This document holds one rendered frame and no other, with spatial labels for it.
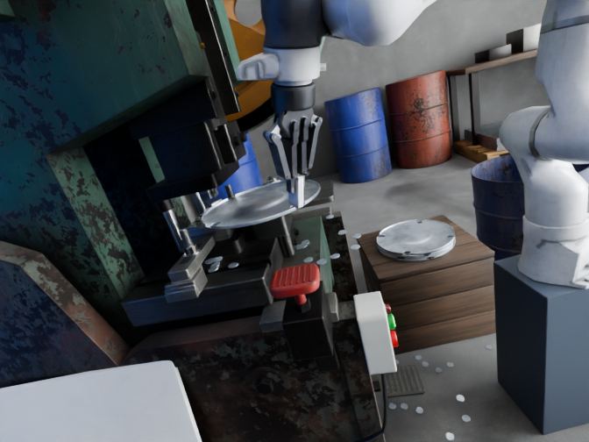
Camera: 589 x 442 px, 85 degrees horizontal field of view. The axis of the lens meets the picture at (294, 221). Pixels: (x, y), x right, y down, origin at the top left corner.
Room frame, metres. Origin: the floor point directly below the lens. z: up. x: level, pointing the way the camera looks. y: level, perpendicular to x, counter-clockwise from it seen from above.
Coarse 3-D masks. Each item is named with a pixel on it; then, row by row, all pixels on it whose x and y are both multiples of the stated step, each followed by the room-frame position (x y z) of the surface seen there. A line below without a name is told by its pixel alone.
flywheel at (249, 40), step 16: (224, 0) 1.10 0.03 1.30; (240, 32) 1.10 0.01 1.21; (256, 32) 1.09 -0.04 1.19; (240, 48) 1.10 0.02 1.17; (256, 48) 1.10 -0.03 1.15; (256, 80) 1.08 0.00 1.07; (272, 80) 1.06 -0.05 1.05; (240, 96) 1.08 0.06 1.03; (256, 96) 1.07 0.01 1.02; (240, 112) 1.08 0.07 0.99
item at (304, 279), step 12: (312, 264) 0.42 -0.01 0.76; (276, 276) 0.41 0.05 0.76; (288, 276) 0.40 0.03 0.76; (300, 276) 0.39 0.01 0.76; (312, 276) 0.38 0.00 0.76; (276, 288) 0.38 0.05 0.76; (288, 288) 0.37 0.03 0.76; (300, 288) 0.37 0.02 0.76; (312, 288) 0.37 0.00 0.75; (300, 300) 0.39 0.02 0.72
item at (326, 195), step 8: (320, 184) 0.76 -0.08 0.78; (328, 184) 0.74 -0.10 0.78; (320, 192) 0.69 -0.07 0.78; (328, 192) 0.68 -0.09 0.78; (312, 200) 0.65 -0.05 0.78; (320, 200) 0.65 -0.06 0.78; (328, 200) 0.64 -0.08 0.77; (288, 216) 0.74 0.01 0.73; (264, 224) 0.69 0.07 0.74; (272, 224) 0.69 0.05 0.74; (280, 224) 0.68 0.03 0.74; (288, 224) 0.71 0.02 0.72; (256, 232) 0.70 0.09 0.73; (264, 232) 0.69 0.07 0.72; (272, 232) 0.69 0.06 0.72; (280, 232) 0.69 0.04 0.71; (288, 232) 0.69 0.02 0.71; (296, 232) 0.75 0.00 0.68; (280, 240) 0.69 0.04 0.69; (288, 240) 0.69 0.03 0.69; (296, 240) 0.70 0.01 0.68; (288, 248) 0.68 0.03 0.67
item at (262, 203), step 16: (240, 192) 0.87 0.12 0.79; (256, 192) 0.85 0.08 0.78; (272, 192) 0.78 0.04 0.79; (304, 192) 0.72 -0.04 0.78; (224, 208) 0.77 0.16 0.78; (240, 208) 0.71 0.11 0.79; (256, 208) 0.68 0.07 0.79; (272, 208) 0.67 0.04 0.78; (288, 208) 0.64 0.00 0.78; (208, 224) 0.68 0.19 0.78; (224, 224) 0.65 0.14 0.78; (240, 224) 0.60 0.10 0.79; (256, 224) 0.60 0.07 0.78
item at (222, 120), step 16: (208, 64) 0.81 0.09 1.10; (192, 128) 0.68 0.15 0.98; (208, 128) 0.68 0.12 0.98; (224, 128) 0.70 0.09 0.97; (160, 144) 0.69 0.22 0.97; (176, 144) 0.69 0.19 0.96; (192, 144) 0.68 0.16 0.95; (208, 144) 0.68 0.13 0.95; (224, 144) 0.70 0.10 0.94; (240, 144) 0.71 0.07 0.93; (160, 160) 0.70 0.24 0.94; (176, 160) 0.69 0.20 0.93; (192, 160) 0.68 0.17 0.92; (208, 160) 0.68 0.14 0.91; (224, 160) 0.70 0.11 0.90; (176, 176) 0.69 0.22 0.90; (192, 176) 0.69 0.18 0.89
